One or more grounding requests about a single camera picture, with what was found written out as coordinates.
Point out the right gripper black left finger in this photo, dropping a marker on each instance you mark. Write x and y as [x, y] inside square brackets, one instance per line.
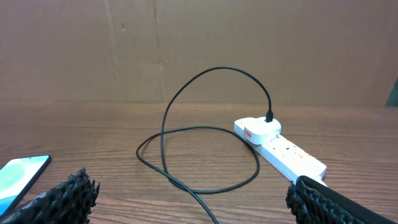
[70, 202]

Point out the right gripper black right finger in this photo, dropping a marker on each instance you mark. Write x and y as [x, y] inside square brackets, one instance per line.
[313, 203]

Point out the Galaxy S24+ smartphone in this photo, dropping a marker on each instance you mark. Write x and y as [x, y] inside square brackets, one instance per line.
[17, 177]

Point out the white USB charger plug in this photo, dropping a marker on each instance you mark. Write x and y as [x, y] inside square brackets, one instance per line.
[257, 131]

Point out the white power strip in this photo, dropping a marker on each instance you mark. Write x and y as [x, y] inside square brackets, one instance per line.
[289, 159]

